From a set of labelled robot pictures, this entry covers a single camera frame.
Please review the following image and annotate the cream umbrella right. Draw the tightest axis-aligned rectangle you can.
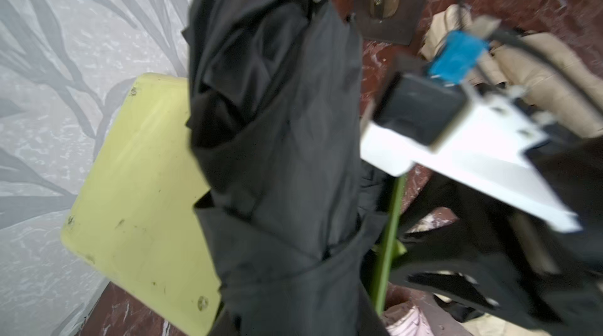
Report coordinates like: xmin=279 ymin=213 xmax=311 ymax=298
xmin=419 ymin=4 xmax=602 ymax=138

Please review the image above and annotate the green top drawer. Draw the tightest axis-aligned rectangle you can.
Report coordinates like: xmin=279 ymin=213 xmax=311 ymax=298
xmin=369 ymin=174 xmax=408 ymax=316

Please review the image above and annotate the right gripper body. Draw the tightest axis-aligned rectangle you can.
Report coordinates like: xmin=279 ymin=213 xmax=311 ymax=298
xmin=390 ymin=138 xmax=602 ymax=335

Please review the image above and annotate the black umbrella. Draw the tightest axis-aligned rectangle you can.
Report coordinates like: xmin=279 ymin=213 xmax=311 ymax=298
xmin=184 ymin=0 xmax=387 ymax=335

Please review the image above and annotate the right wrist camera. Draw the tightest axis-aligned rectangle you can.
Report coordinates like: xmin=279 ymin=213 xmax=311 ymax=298
xmin=361 ymin=31 xmax=582 ymax=233

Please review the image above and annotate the green drawer cabinet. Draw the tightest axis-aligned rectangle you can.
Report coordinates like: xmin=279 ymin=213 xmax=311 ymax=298
xmin=61 ymin=73 xmax=220 ymax=335

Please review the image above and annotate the pink cherry blossom tree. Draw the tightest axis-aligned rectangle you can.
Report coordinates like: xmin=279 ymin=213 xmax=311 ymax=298
xmin=353 ymin=0 xmax=427 ymax=46

